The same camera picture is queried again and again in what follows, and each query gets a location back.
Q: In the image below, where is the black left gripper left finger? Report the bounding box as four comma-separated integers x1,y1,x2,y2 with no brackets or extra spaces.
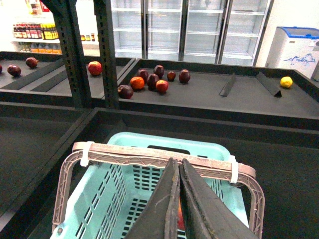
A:
125,158,180,239

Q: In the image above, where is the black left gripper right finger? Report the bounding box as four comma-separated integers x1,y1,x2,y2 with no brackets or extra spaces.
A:
179,159,257,239

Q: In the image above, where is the light blue plastic basket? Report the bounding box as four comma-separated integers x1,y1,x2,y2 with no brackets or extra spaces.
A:
50,132,249,239

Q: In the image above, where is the brown basket handle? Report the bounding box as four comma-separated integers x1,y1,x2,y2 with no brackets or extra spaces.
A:
52,142,265,238

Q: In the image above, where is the dark red apple front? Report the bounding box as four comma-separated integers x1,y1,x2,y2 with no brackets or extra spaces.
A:
118,85,134,99

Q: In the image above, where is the red yellow apple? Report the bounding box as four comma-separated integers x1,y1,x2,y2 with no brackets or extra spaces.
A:
156,80,169,94

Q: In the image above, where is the dark red apple middle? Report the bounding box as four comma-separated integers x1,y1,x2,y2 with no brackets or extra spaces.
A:
147,74,160,91

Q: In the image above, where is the dark red apple right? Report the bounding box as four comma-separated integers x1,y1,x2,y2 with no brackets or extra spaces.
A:
179,69,191,84

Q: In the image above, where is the small dark red apple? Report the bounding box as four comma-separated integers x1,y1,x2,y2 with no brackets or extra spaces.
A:
167,71,176,82

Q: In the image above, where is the dark red apple back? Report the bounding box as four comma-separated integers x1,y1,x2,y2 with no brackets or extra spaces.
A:
137,69,149,84

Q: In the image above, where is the dark apple upper back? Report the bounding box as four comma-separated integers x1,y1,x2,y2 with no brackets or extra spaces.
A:
154,65,164,79

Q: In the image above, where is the red apple left tray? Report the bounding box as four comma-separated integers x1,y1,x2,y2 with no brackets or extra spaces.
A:
88,61,102,76

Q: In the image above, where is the white zip tie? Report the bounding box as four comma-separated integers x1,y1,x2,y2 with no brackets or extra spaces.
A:
229,155,239,184
80,141,94,167

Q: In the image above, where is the left black shelf divider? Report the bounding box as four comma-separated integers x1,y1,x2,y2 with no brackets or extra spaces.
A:
219,74,236,97

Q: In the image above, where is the black shelf divider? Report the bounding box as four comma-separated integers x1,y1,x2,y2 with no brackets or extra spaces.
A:
219,74,236,97
256,72,282,98

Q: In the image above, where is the orange fruit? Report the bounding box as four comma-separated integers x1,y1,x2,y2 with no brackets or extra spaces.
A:
130,76,145,91

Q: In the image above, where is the right black shelf divider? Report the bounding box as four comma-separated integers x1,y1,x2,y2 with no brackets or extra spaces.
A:
256,72,282,98

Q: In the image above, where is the yellow lemon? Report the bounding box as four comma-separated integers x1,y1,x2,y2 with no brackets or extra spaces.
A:
280,76,293,89

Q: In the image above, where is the glass door refrigerator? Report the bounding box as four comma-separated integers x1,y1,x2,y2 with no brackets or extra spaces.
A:
111,0,273,66

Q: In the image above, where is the white chest freezer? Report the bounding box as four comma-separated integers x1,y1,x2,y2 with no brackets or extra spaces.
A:
265,26,319,78

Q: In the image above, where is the dark plum back left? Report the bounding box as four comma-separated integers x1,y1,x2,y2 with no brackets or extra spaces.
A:
25,57,39,69

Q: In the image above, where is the dark plum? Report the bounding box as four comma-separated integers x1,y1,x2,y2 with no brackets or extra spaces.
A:
7,64,21,77
25,57,39,69

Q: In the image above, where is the dark plum far left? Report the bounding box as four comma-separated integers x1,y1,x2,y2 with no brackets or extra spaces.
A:
7,64,21,77

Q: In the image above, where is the shelf of sauce bottles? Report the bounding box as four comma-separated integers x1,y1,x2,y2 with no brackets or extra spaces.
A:
12,22,62,55

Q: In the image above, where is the dark metal shelf post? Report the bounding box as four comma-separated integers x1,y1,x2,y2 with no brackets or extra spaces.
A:
42,0,92,108

